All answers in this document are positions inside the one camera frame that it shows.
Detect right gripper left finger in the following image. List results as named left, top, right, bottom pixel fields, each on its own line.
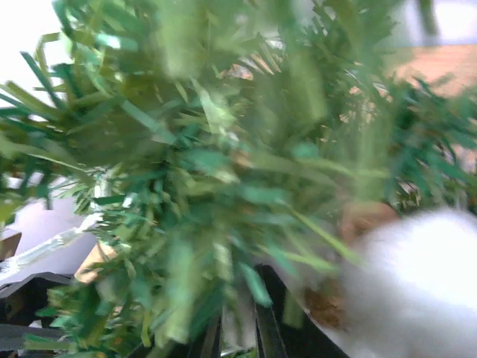
left=128, top=309, right=221, bottom=358

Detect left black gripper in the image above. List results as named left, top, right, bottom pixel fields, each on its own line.
left=1, top=272, right=72, bottom=353

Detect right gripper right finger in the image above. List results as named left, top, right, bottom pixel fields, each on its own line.
left=255, top=265, right=346, bottom=357

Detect clear string lights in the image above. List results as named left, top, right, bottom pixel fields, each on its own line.
left=1, top=204, right=103, bottom=280

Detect white cotton boll ornament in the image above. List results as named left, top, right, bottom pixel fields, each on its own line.
left=303, top=203, right=477, bottom=358

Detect small green christmas tree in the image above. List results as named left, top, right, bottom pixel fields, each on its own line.
left=1, top=1, right=476, bottom=357

